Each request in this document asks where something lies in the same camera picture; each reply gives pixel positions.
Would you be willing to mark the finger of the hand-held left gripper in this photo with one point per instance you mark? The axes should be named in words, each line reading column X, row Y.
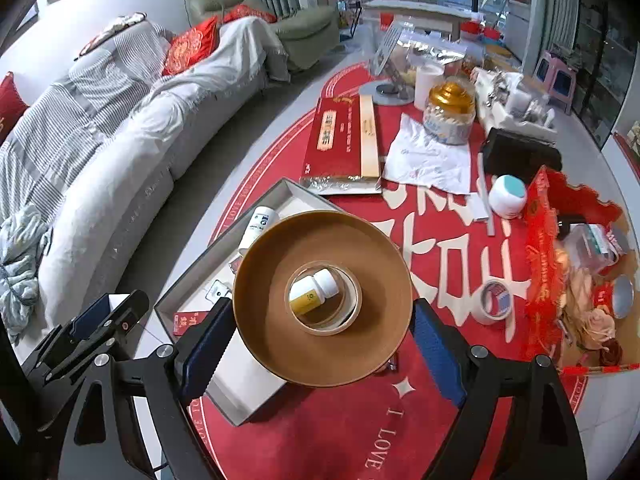
column 90, row 315
column 125, row 317

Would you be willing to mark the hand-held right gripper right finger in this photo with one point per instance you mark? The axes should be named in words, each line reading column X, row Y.
column 440, row 355

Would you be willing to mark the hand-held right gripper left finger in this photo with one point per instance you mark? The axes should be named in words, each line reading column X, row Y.
column 200, row 355

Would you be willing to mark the white shallow box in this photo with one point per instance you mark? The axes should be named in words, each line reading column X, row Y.
column 250, row 395

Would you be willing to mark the wide brown tape roll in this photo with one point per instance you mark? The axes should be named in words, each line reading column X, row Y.
column 260, row 310

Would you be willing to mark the white bottle yellow label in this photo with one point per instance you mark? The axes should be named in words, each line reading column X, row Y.
column 310, row 295

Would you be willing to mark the red card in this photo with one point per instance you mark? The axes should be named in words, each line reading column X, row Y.
column 190, row 322

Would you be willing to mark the white printed tape roll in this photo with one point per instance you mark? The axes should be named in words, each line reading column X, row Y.
column 482, row 310

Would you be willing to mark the light blue blanket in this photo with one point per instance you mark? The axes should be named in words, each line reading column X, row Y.
column 22, row 270

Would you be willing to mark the cardboard box red trim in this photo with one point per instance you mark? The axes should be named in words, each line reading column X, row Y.
column 542, row 280

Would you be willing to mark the white bottle blue label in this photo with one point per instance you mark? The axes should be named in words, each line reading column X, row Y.
column 257, row 230

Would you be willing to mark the grey covered sofa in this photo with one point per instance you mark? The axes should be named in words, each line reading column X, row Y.
column 110, row 160

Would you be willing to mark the white strip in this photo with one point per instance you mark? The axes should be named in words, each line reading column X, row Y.
column 484, row 195

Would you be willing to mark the white teal round container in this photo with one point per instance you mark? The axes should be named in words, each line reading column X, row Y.
column 507, row 197

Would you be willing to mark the clear plastic box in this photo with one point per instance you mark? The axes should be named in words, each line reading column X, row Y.
column 590, row 247

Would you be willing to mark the silver round tin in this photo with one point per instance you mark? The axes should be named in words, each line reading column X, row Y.
column 624, row 297

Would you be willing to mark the white plastic bag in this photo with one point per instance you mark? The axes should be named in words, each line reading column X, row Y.
column 425, row 160

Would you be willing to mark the black box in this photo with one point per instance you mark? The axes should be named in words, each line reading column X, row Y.
column 520, row 152

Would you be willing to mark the red cushion white letters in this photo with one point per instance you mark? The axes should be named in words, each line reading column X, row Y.
column 11, row 105

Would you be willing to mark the beige long flat box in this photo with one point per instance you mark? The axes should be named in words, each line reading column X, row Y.
column 369, row 135

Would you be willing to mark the flat red gift box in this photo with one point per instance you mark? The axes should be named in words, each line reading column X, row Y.
column 335, row 140

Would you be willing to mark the clear jar gold lid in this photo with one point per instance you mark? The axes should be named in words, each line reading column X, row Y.
column 450, row 115

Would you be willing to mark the white basket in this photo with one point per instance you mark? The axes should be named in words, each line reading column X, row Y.
column 515, row 105

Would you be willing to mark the red embroidered cushion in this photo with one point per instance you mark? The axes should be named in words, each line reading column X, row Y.
column 192, row 45

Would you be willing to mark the flat patterned cushion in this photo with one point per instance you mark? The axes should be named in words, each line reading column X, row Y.
column 112, row 32

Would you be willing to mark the pink stool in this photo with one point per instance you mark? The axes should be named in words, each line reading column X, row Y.
column 555, row 77

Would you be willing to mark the white framed picture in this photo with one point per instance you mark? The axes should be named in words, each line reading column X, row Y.
column 29, row 16

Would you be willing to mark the grey perforated stand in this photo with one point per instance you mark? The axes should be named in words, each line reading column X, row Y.
column 387, row 50

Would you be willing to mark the clear zip bag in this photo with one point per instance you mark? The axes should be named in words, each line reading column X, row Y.
column 435, row 45

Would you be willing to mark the small red patterned cushion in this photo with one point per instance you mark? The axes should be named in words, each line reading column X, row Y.
column 250, row 13

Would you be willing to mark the glass cabinet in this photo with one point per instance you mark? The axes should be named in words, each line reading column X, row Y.
column 605, row 60

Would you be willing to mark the white table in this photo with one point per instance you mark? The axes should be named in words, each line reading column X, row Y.
column 415, row 12

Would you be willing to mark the green armchair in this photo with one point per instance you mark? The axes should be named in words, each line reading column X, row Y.
column 305, row 25

